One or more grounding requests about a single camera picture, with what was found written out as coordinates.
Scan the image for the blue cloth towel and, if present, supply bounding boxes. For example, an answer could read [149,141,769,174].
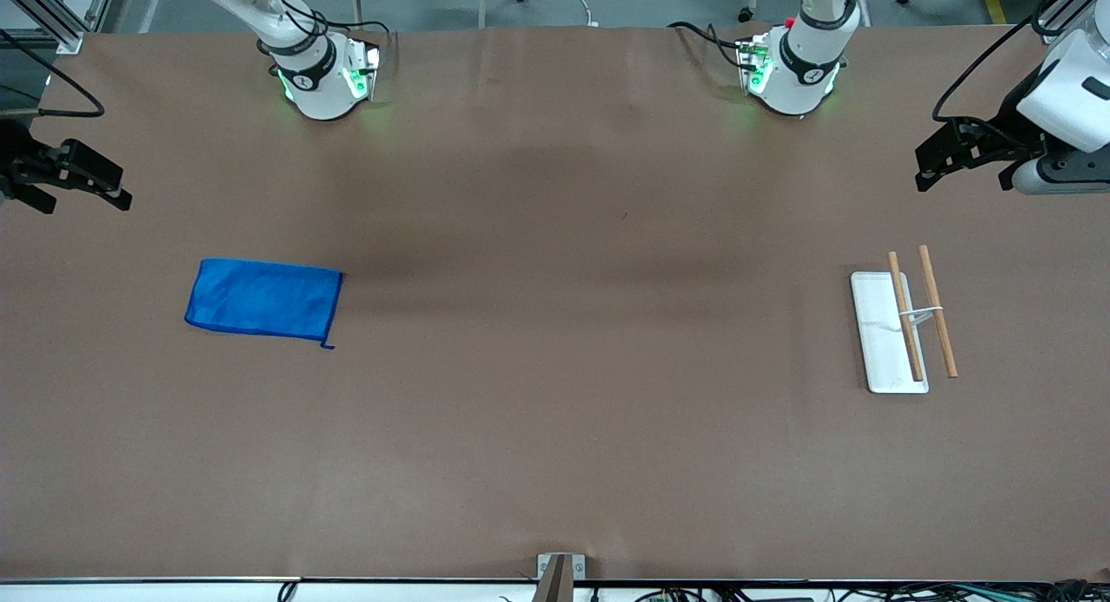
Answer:
[184,257,345,351]

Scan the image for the white towel rack wooden rods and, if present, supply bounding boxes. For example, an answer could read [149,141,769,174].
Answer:
[850,245,959,395]

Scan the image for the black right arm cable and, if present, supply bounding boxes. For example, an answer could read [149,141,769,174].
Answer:
[0,28,106,119]

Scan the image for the aluminium frame post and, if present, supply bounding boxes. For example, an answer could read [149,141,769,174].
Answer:
[0,0,83,55]
[1036,0,1110,43]

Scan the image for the black base power cable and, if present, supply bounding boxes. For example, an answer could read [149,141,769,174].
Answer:
[668,21,755,72]
[343,19,398,65]

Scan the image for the grey metal mounting bracket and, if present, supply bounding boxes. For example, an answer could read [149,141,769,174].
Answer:
[537,553,587,581]

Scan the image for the brown camera mount post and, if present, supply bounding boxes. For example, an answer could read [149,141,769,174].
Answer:
[531,556,575,602]

